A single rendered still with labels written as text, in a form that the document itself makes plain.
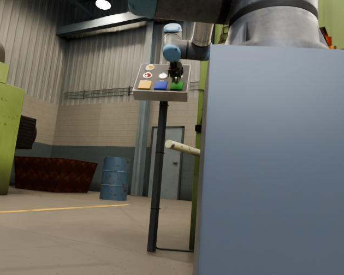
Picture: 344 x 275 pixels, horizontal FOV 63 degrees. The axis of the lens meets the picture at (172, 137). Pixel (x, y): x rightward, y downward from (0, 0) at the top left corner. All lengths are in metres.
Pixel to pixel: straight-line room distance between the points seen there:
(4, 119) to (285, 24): 5.59
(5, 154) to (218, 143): 5.57
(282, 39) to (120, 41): 10.20
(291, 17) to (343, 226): 0.30
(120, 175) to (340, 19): 4.93
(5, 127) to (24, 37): 5.54
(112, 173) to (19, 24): 6.60
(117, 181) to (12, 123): 2.25
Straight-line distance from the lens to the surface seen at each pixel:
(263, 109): 0.38
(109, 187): 5.98
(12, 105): 5.94
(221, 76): 0.39
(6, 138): 5.84
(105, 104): 9.95
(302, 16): 0.50
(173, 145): 1.50
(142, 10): 0.55
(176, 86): 1.74
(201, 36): 1.35
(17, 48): 10.63
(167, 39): 1.44
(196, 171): 1.90
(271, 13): 0.49
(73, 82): 11.24
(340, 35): 1.91
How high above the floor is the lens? 0.41
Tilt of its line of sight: 10 degrees up
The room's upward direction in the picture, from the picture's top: 4 degrees clockwise
